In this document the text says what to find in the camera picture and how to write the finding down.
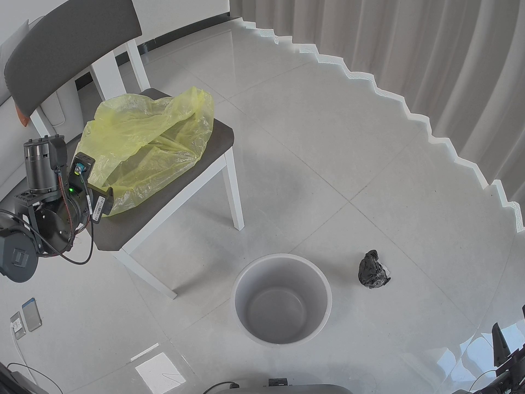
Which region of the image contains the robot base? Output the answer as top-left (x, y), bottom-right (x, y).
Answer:
top-left (207, 378), bottom-right (349, 394)

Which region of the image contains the black cable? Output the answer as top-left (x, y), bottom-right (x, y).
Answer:
top-left (39, 171), bottom-right (96, 266)

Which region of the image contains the beige curtain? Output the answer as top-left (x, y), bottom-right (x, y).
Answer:
top-left (227, 0), bottom-right (525, 234)

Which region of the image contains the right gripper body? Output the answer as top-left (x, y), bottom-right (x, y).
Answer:
top-left (494, 351), bottom-right (525, 385)

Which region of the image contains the white chair dark grey seat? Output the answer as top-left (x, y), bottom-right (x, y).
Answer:
top-left (3, 0), bottom-right (245, 300)

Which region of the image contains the crumpled black plastic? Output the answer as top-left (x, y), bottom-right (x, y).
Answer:
top-left (358, 250), bottom-right (392, 289)

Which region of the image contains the yellow plastic bag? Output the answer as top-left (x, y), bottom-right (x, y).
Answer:
top-left (75, 86), bottom-right (215, 217)

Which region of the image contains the white trash bin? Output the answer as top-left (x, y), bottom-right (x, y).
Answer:
top-left (231, 253), bottom-right (332, 346)

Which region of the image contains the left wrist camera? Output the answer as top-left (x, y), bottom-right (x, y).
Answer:
top-left (69, 151), bottom-right (96, 188)

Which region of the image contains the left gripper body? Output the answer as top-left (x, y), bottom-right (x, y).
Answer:
top-left (62, 184), bottom-right (114, 238)

